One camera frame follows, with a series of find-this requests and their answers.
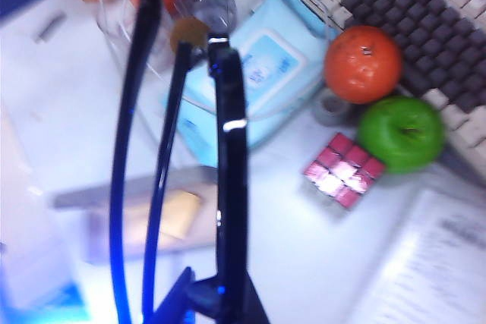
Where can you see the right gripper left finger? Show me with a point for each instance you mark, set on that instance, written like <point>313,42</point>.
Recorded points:
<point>178,301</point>

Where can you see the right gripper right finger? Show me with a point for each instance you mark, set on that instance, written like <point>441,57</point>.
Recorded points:
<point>243,301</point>

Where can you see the grey glasses case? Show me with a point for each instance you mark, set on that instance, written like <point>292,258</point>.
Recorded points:
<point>87,197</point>

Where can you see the black framed glasses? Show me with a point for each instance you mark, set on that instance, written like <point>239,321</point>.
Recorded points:
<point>231,92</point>

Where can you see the yellow lens cloth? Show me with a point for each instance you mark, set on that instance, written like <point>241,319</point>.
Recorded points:
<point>182,214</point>

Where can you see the rubik's cube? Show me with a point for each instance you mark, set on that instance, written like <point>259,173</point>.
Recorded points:
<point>341,172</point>

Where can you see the green apple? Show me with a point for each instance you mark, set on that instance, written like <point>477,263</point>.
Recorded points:
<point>402,138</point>

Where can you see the light blue wipes pack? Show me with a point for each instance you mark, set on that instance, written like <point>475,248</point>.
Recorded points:
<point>273,58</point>

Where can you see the orange fruit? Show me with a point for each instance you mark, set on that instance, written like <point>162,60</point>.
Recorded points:
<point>360,66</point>

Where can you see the brown round fruit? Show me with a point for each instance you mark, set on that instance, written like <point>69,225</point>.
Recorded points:
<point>190,33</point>

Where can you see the clear plastic container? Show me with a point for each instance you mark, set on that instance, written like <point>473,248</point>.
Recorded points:
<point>110,24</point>

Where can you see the white grey keyboard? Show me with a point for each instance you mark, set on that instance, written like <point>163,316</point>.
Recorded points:
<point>417,16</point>

